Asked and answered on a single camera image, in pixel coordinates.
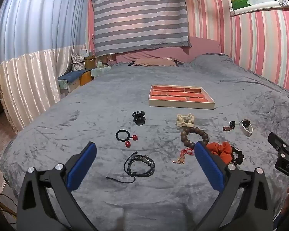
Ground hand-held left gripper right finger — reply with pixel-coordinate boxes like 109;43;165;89
194;141;274;231

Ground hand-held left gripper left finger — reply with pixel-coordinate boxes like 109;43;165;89
16;141;99;231

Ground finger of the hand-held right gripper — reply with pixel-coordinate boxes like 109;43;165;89
268;132;289;155

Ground orange scrunchie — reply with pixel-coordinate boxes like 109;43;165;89
206;141;234;165

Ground red knot tassel charm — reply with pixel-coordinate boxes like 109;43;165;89
172;148;194;165

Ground white bangle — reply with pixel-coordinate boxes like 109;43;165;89
239;119;254;137

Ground brown wooden bead bracelet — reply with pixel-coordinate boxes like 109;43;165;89
180;127;210;149

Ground small brown hair clip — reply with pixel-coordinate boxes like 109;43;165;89
223;121;236;132

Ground black hair tie red balls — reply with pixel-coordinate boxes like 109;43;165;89
115;129;139;149

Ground cream scrunchie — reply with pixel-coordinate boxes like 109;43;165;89
175;113;195;128

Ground black braided cord bracelet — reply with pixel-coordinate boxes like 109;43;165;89
106;151;156;183

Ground cream tray with red lining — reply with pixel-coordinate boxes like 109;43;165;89
148;84;216;110

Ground black hair claw clip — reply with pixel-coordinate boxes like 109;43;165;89
132;111;145;126

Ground grey plush blanket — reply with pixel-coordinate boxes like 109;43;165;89
0;53;289;231

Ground orange cabinet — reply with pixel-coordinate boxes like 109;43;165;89
79;72;92;87

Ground blue cloth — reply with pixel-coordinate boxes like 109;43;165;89
58;70;87;83

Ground pale green cloth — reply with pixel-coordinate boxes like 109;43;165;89
90;66;112;79

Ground cream satin curtain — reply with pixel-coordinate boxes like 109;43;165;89
0;44;75;133

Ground brown cardboard box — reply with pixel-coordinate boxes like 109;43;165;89
84;56;96;69

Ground floral patterned box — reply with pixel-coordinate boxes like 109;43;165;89
71;53;86;72

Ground tan pillow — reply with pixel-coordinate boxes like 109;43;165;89
134;58;178;67

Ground pink headboard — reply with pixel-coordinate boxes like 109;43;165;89
116;36;222;64

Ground blue sheer curtain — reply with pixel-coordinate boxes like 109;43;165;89
0;0;93;66

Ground grey striped hanging sheet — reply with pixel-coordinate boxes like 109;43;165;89
91;0;192;57

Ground floor cable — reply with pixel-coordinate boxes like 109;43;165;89
0;192;17;218

